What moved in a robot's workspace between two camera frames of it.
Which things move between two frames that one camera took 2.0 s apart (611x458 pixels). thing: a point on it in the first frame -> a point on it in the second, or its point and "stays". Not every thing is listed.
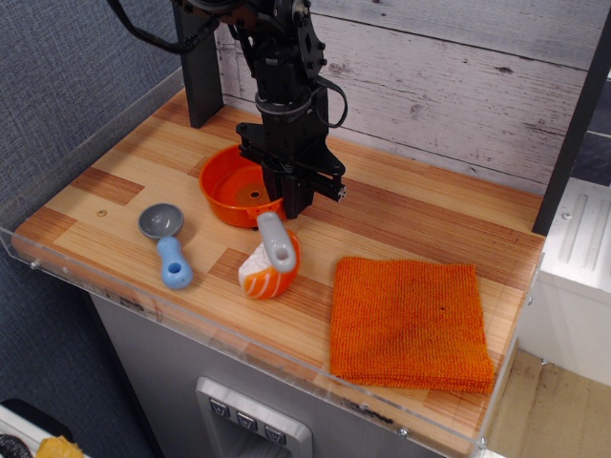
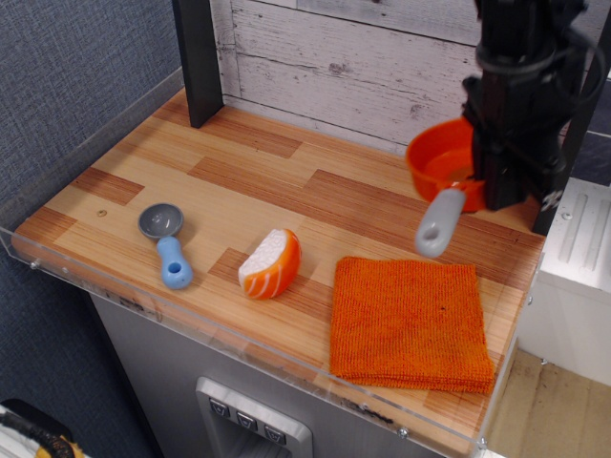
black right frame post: x=579 y=129 stays
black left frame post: x=200 y=63 stays
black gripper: x=291 y=146 -> x=521 y=103
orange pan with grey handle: x=236 y=193 -> x=440 y=164
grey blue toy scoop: x=162 y=221 stays
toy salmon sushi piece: x=259 y=277 stays
